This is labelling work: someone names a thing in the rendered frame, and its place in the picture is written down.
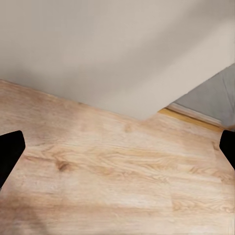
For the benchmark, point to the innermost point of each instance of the fixed window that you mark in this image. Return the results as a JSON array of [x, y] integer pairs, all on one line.
[[210, 105]]

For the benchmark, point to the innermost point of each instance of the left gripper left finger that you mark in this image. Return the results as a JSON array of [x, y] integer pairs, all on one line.
[[12, 145]]

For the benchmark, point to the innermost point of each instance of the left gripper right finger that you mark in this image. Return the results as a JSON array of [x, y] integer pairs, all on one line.
[[227, 146]]

